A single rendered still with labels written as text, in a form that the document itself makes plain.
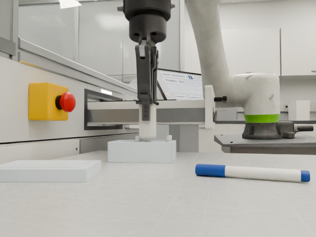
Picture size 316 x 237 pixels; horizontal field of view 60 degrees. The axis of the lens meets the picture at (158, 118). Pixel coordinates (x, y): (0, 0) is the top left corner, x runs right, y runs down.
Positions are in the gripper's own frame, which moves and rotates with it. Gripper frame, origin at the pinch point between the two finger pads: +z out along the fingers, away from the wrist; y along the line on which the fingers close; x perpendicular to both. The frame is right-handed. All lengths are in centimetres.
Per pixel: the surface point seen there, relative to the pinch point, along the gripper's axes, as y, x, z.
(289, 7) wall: -394, 156, -185
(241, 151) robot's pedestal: -43, 25, 9
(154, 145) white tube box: 3.2, 1.9, 4.4
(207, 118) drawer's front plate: -13.7, 12.3, -0.9
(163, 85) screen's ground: -108, -10, -23
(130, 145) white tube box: 3.2, -2.7, 4.5
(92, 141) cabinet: -21.5, -19.8, 5.2
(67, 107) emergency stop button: 3.5, -15.0, -2.6
